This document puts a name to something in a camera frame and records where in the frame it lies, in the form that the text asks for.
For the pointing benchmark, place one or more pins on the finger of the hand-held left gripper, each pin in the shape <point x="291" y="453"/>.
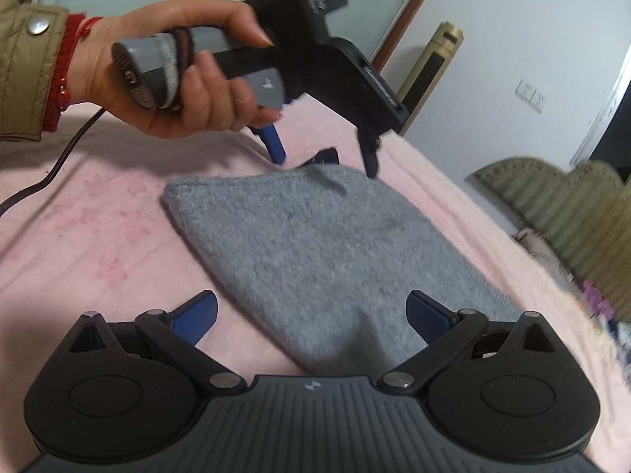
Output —
<point x="369" y="157"/>
<point x="275" y="143"/>

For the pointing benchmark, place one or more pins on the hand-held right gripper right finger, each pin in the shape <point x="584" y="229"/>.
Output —
<point x="429" y="318"/>

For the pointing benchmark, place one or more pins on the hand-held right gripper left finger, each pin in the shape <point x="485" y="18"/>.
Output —
<point x="197" y="318"/>

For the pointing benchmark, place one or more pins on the grey sweater with navy sleeves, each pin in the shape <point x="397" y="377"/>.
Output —
<point x="320" y="256"/>

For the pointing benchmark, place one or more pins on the person's left forearm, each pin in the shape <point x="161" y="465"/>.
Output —
<point x="24" y="59"/>

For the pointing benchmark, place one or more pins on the person's left hand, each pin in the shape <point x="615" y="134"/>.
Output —
<point x="148" y="19"/>

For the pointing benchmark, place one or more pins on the gold tower fan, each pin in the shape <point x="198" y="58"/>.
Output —
<point x="434" y="64"/>

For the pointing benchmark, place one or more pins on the pink blanket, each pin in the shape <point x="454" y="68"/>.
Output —
<point x="98" y="256"/>

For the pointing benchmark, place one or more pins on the purple cloth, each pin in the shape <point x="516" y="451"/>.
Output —
<point x="594" y="298"/>

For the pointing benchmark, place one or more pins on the olive padded headboard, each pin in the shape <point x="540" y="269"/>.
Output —
<point x="567" y="207"/>

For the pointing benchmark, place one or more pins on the brown wooden door frame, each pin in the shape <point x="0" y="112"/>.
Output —
<point x="414" y="5"/>

